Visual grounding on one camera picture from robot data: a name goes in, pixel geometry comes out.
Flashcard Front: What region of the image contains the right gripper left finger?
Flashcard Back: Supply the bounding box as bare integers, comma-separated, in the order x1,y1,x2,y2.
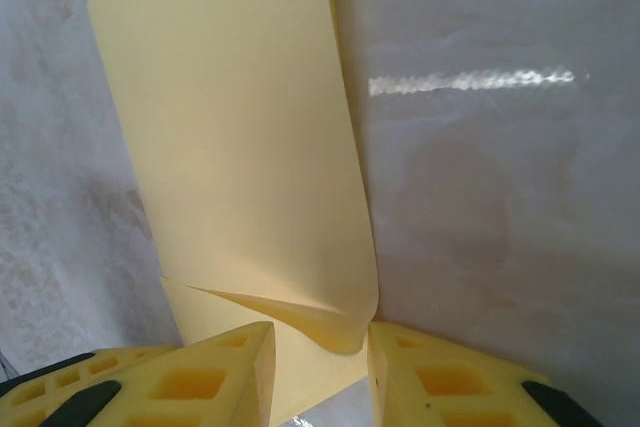
47,319,277,427

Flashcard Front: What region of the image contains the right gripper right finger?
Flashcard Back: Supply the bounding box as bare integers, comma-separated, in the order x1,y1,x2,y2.
367,321,609,427

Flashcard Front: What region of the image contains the yellow square paper sheet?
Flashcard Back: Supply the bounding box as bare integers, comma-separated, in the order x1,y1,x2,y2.
86,0,382,427

